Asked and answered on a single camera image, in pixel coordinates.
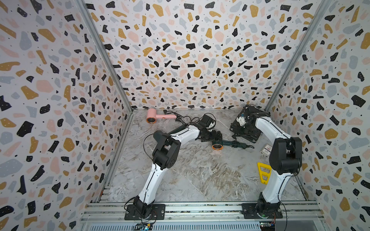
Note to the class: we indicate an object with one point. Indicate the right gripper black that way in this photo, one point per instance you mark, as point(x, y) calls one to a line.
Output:
point(238, 133)

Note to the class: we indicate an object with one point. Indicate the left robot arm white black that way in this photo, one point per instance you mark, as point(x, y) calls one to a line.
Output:
point(164, 157)

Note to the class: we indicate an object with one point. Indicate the green hair dryer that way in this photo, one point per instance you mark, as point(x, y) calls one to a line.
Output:
point(179, 129)
point(233, 144)

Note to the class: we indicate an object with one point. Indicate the pink hair dryer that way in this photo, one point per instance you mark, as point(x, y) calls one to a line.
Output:
point(152, 116)

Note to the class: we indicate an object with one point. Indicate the black case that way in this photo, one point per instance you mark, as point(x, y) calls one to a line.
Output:
point(254, 135)

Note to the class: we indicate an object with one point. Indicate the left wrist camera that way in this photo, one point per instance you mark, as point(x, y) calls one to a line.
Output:
point(208, 121)

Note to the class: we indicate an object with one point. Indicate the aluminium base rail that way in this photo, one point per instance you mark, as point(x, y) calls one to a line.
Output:
point(208, 216)

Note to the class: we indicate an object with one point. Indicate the green circuit board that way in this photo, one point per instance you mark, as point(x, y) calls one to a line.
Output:
point(143, 227)

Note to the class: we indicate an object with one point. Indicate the yellow triangular plastic piece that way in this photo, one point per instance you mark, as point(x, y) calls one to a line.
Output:
point(264, 171)

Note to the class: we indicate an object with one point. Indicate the small card box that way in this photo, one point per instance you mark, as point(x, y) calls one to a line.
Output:
point(266, 150)

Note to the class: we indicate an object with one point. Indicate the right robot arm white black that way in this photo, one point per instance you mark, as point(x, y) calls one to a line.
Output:
point(285, 157)

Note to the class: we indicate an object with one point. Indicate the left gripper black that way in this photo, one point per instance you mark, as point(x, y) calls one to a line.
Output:
point(214, 137)

